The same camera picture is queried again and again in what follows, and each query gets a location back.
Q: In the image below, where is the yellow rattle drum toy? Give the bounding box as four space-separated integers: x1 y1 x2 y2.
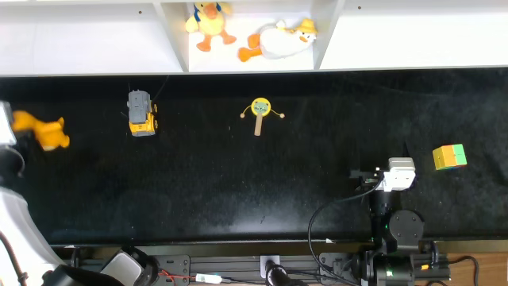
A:
239 97 286 137

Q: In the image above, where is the many-coloured puzzle cube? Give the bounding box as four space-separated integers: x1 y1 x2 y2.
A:
432 143 468 172

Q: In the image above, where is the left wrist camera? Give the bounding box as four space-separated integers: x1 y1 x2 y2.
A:
0 100 17 147

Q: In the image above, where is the grey and yellow toy truck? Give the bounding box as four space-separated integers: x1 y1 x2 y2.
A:
125 89 160 138

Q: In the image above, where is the white shelf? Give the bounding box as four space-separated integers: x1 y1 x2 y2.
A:
0 0 508 78

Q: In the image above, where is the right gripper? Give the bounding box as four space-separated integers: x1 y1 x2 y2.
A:
349 140 410 188

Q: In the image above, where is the mounting rail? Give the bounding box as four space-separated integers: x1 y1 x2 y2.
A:
63 242 480 286

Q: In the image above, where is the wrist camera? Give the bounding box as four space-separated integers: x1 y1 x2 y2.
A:
382 157 418 193
0 100 17 147

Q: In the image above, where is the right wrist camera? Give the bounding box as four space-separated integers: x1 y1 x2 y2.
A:
382 157 418 193

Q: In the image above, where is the white plush duck yellow hat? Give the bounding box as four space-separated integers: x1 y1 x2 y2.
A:
237 17 319 63

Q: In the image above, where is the orange rubber duck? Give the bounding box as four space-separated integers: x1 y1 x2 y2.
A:
11 110 71 153

